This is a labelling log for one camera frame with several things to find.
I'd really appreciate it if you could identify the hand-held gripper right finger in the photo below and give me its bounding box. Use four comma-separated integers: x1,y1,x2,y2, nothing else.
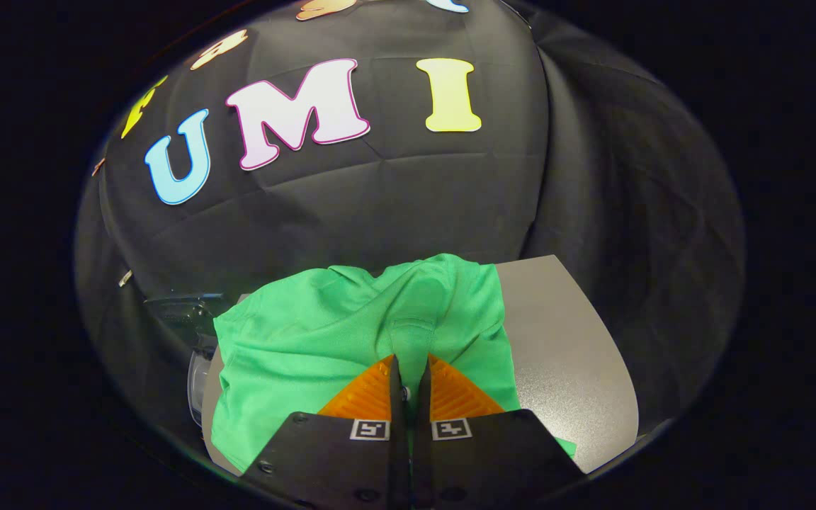
412,352,587,510

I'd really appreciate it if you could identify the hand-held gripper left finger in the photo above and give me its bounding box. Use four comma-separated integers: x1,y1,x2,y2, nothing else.
240,353,411,510

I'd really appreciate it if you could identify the green polo shirt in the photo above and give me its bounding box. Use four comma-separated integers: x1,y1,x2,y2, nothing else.
210,253,579,475

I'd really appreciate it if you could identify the dark top-load washing machine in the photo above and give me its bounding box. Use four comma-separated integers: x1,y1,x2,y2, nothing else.
187,340,223,430

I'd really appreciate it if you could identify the dark glass washing machine lid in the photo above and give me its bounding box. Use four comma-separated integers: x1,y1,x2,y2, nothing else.
144,293,239,355

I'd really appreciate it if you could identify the black backdrop cloth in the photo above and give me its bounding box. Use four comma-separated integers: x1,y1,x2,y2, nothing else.
74,0,745,454

